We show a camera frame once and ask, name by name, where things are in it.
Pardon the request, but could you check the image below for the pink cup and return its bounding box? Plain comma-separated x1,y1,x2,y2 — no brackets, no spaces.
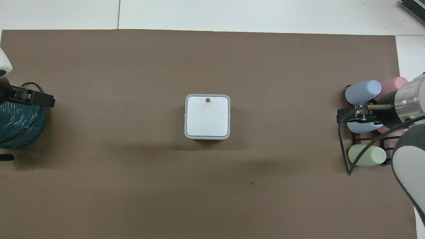
374,76,408,102

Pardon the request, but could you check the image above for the black cable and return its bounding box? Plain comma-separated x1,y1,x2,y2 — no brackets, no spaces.
19,82,45,137
337,104,425,176

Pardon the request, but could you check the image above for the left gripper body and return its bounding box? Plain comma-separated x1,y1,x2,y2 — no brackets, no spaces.
0,77,16,104

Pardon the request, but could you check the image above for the dark brown cup rack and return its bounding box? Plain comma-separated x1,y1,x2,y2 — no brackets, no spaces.
341,84,405,167

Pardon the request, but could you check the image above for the light green cup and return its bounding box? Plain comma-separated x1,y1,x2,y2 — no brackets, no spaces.
348,145,387,167

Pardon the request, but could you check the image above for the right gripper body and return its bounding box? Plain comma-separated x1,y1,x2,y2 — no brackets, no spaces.
364,91,401,130

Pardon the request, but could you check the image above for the teal woven basket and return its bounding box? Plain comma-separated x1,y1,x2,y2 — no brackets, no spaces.
0,101,47,149

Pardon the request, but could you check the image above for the blue cup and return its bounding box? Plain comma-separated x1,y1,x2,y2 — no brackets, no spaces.
347,121,383,134
345,80,382,105

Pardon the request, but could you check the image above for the white square trash can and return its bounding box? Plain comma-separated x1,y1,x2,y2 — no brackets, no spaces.
184,94,231,140

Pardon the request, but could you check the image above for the dark ribbed box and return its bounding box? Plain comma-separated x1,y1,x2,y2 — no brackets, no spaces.
400,0,425,18

